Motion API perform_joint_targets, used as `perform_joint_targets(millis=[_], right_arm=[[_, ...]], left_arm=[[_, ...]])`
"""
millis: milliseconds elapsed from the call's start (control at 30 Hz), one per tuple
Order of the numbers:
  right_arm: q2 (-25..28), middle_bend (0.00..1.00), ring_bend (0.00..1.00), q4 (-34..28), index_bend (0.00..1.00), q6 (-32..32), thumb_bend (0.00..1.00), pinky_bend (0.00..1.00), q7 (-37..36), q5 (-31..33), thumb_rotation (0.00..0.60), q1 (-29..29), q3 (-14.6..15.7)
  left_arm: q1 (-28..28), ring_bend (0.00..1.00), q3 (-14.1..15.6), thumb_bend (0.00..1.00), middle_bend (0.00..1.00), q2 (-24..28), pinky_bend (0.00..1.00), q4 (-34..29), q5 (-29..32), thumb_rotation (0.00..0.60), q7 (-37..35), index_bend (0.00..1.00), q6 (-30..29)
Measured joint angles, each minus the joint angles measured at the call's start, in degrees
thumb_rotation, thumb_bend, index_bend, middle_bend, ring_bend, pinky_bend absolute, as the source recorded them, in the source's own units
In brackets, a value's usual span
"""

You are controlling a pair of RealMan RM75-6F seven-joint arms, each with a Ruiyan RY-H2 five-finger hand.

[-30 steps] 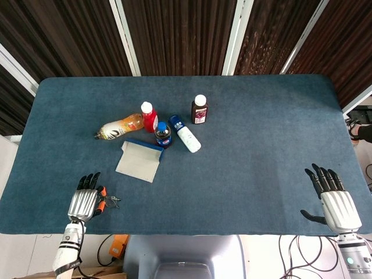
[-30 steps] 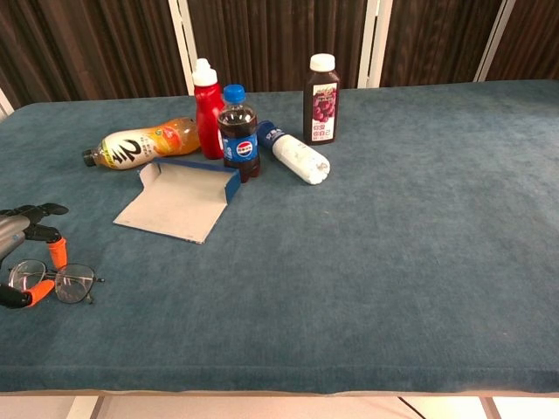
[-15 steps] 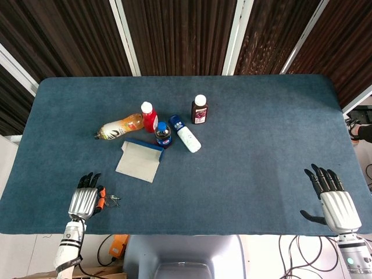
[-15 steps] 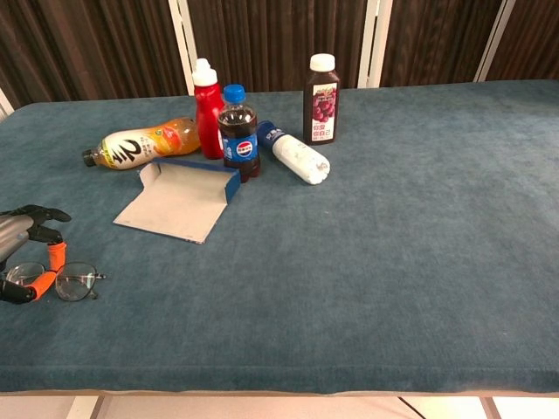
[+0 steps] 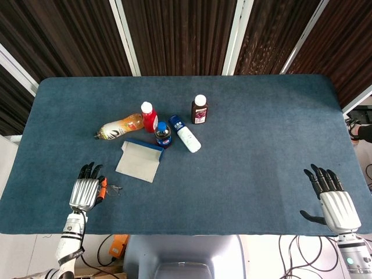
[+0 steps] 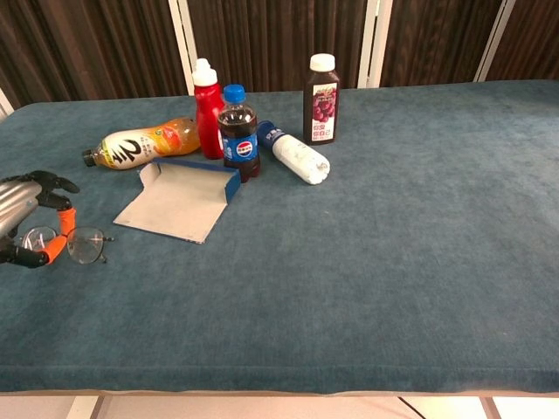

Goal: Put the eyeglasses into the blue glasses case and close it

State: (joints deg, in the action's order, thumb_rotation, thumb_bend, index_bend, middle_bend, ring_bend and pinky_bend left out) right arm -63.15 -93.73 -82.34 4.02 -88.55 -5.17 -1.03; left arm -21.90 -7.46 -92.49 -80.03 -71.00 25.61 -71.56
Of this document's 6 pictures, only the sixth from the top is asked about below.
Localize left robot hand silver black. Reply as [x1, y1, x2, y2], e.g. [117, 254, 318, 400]
[0, 170, 81, 268]

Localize wire-rimmed eyeglasses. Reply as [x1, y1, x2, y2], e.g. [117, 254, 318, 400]
[19, 224, 115, 265]

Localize grey box with blue edge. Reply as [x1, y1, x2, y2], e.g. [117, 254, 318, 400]
[113, 157, 242, 244]

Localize orange juice bottle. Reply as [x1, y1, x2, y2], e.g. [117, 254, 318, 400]
[81, 116, 202, 170]

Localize dark brown slat screen panel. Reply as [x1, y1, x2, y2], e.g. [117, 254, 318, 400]
[186, 0, 369, 93]
[0, 0, 190, 110]
[485, 0, 559, 82]
[378, 0, 503, 87]

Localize red bottle white cap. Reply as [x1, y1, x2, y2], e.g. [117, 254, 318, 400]
[191, 58, 225, 161]

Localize table leg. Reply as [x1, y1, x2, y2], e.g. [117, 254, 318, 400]
[66, 395, 107, 419]
[480, 395, 501, 419]

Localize Pepsi cola bottle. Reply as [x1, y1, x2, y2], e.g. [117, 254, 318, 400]
[217, 84, 262, 183]

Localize white bottle blue cap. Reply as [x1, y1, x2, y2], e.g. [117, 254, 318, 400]
[255, 120, 332, 186]

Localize grape juice bottle white cap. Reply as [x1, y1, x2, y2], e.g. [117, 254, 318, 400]
[302, 53, 342, 147]

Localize blue table cloth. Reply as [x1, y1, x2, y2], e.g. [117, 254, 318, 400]
[0, 79, 559, 396]

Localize white screen frame post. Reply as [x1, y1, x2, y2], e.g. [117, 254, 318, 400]
[168, 0, 198, 96]
[473, 0, 517, 83]
[356, 0, 394, 90]
[0, 86, 15, 122]

